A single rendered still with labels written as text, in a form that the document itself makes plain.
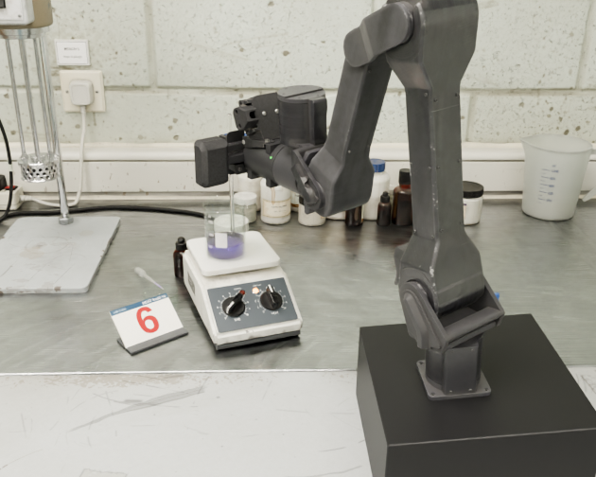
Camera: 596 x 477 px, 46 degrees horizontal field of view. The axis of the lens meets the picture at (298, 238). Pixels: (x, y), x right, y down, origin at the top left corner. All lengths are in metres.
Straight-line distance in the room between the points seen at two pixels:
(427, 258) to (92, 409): 0.45
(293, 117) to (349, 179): 0.10
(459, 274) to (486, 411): 0.14
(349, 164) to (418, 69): 0.18
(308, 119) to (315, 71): 0.67
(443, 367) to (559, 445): 0.13
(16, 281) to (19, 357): 0.21
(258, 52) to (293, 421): 0.84
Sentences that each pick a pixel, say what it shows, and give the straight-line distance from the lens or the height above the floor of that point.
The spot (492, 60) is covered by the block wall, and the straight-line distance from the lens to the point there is 1.56.
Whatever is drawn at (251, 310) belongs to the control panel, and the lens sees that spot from 1.00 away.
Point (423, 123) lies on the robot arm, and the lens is 0.66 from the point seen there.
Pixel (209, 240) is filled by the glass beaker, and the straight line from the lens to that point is 1.03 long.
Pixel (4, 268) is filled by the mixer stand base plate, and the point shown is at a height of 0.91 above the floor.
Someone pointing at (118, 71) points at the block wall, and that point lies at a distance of 1.52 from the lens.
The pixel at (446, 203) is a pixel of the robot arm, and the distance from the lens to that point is 0.68.
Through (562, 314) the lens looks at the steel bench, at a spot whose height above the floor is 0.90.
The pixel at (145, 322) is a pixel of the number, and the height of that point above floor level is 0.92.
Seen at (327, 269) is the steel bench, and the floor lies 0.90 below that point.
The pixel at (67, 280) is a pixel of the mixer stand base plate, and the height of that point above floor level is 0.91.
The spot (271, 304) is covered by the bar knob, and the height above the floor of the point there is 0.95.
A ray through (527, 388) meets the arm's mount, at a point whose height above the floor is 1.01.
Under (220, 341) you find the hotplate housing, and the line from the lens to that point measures 0.98.
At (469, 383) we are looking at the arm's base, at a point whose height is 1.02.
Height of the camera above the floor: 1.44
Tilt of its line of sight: 24 degrees down
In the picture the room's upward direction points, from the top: 1 degrees clockwise
